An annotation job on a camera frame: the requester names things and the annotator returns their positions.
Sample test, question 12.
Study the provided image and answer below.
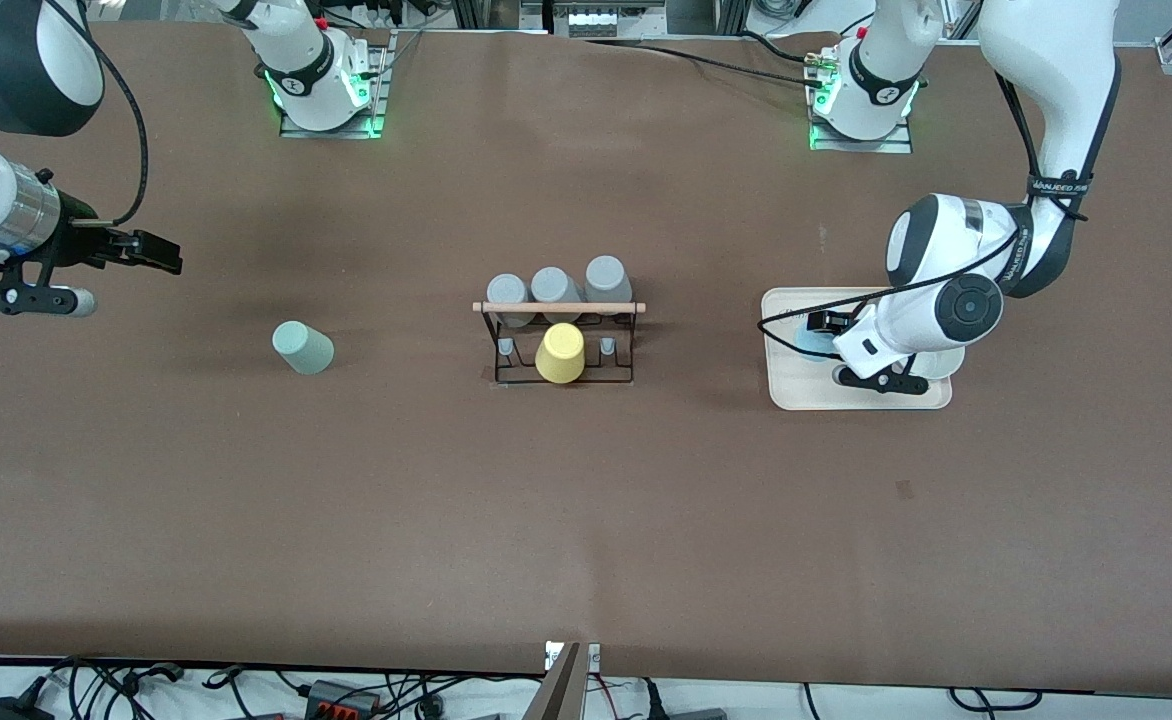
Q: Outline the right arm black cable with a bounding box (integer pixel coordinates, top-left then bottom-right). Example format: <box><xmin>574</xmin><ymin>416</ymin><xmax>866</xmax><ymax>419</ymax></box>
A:
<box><xmin>41</xmin><ymin>0</ymin><xmax>152</xmax><ymax>226</ymax></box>

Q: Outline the beige plastic tray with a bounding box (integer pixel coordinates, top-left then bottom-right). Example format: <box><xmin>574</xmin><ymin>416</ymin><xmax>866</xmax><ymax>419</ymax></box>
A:
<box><xmin>761</xmin><ymin>287</ymin><xmax>954</xmax><ymax>412</ymax></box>

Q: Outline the black cable on table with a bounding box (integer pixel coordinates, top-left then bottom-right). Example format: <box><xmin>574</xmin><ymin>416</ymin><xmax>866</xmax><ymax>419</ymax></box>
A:
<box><xmin>586</xmin><ymin>38</ymin><xmax>819</xmax><ymax>89</ymax></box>

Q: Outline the yellow cup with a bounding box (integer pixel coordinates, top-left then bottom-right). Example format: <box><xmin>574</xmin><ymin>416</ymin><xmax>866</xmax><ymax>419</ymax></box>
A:
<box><xmin>535</xmin><ymin>322</ymin><xmax>586</xmax><ymax>384</ymax></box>

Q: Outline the white bowl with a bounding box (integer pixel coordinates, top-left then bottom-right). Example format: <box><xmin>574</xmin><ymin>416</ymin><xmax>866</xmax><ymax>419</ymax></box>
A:
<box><xmin>906</xmin><ymin>343</ymin><xmax>967</xmax><ymax>383</ymax></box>

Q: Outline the black orange connector box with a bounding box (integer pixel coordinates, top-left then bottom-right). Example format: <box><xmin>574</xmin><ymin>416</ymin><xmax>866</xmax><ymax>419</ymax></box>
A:
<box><xmin>304</xmin><ymin>680</ymin><xmax>384</xmax><ymax>717</ymax></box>

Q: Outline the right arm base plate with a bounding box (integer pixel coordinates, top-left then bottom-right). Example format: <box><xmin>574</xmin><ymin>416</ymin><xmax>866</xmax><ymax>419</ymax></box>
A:
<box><xmin>279</xmin><ymin>30</ymin><xmax>389</xmax><ymax>139</ymax></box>

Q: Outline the pale green cup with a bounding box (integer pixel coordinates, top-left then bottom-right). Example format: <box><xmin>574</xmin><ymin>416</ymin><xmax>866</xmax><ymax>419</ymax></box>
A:
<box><xmin>272</xmin><ymin>320</ymin><xmax>335</xmax><ymax>376</ymax></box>

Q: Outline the black wire cup rack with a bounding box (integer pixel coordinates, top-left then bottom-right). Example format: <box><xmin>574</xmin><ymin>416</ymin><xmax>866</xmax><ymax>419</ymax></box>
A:
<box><xmin>473</xmin><ymin>298</ymin><xmax>647</xmax><ymax>389</ymax></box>

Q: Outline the light blue cup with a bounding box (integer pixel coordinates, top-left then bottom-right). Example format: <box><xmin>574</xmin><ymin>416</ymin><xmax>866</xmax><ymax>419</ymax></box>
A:
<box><xmin>794</xmin><ymin>315</ymin><xmax>844</xmax><ymax>359</ymax></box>

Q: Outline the grey cup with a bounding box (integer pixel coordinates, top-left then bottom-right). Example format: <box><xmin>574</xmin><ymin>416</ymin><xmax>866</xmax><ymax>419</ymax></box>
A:
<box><xmin>531</xmin><ymin>266</ymin><xmax>583</xmax><ymax>323</ymax></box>
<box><xmin>584</xmin><ymin>256</ymin><xmax>635</xmax><ymax>319</ymax></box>
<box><xmin>486</xmin><ymin>273</ymin><xmax>532</xmax><ymax>329</ymax></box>

